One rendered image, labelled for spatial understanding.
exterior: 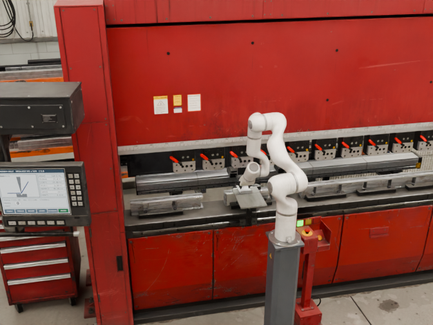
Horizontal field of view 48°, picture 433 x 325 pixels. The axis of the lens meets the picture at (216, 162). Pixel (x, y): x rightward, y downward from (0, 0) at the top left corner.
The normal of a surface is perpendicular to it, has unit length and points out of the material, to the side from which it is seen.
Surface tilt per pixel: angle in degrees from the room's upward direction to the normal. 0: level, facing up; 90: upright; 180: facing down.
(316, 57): 90
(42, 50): 90
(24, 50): 90
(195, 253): 90
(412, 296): 0
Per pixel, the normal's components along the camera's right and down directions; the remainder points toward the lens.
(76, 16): 0.20, 0.42
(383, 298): 0.00, -0.90
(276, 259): -0.52, 0.37
